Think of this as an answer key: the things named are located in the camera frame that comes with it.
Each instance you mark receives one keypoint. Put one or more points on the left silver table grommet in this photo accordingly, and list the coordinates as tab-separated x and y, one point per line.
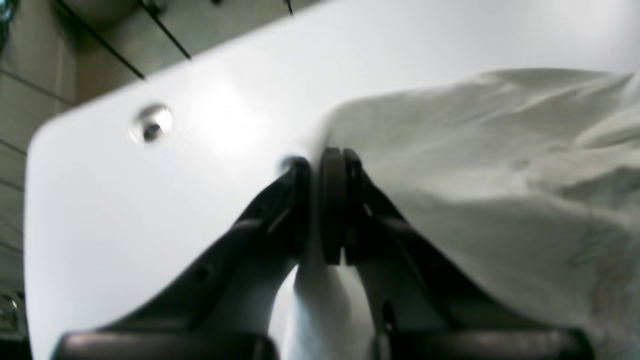
151	124

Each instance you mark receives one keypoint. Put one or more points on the white cartoon print T-shirt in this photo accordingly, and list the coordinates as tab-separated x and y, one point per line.
527	178

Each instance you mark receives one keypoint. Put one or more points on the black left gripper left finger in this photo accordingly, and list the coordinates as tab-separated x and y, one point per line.
220	307

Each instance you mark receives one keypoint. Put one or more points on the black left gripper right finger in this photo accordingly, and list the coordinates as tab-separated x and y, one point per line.
422	306

